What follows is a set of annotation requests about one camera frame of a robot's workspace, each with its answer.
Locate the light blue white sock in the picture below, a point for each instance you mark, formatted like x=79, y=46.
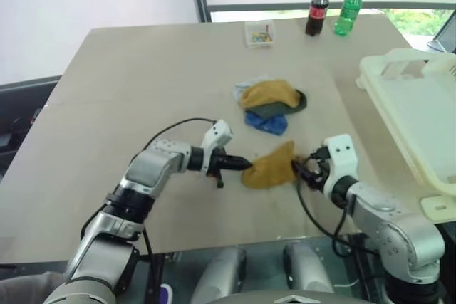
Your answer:
x=245, y=86

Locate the green bottle yellow cap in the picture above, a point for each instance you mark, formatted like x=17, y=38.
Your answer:
x=347, y=10

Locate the grey robot chest plate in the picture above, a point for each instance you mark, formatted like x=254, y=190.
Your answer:
x=285, y=298

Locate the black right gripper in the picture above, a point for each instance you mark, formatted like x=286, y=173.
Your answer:
x=318, y=172

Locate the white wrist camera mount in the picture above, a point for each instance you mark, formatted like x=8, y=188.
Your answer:
x=341, y=159
x=218, y=135

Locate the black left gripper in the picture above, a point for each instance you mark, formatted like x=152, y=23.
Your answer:
x=218, y=162

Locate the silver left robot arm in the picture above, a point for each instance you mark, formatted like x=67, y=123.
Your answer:
x=149, y=168

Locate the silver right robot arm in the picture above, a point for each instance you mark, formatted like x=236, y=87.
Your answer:
x=388, y=222

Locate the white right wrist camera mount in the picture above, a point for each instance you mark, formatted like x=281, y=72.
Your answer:
x=341, y=159

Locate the white plastic basket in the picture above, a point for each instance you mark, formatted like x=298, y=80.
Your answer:
x=413, y=111

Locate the dark green sock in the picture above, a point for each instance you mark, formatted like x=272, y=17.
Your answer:
x=285, y=108

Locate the mustard yellow sock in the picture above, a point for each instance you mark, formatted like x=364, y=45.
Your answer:
x=271, y=94
x=271, y=171

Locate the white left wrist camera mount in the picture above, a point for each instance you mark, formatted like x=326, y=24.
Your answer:
x=218, y=135

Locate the silver rounded robot leg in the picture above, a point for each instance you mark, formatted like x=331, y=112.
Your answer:
x=308, y=272
x=221, y=275

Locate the clear plastic box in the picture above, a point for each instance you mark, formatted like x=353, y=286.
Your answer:
x=259, y=34

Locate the cola bottle red cap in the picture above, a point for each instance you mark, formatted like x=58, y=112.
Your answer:
x=316, y=10

